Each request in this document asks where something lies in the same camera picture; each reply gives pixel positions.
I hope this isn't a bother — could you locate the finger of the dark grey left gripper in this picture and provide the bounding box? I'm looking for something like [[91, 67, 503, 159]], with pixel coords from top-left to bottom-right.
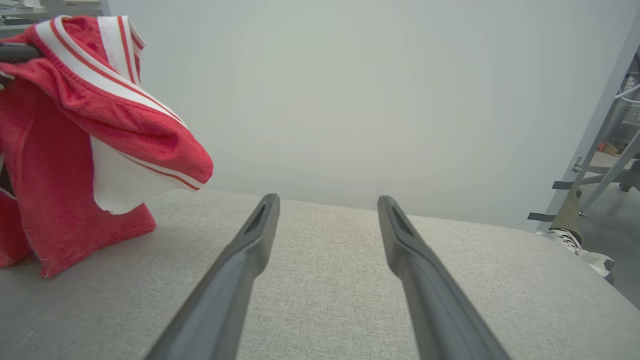
[[0, 42, 42, 64]]

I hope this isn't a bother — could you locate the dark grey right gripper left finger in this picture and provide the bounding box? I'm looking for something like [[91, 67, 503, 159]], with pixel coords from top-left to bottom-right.
[[145, 193, 281, 360]]

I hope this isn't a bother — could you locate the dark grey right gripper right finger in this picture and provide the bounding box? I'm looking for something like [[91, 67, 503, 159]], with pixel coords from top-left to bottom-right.
[[377, 195, 511, 360]]

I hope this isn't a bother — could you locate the red basketball jersey white trim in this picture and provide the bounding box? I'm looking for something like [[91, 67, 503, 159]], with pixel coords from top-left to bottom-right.
[[0, 15, 214, 278]]

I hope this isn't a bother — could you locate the grey cluttered desk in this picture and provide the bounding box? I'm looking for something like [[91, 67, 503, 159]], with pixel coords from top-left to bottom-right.
[[0, 0, 103, 36]]

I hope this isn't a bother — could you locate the white black patterned shoe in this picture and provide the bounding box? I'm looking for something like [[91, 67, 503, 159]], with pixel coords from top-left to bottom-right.
[[547, 228, 616, 286]]

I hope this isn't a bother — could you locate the olive trouser leg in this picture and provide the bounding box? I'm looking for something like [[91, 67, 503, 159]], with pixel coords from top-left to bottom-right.
[[550, 187, 585, 246]]

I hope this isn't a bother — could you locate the grey metal table frame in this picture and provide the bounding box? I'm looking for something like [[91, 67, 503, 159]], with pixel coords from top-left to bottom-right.
[[575, 55, 640, 217]]

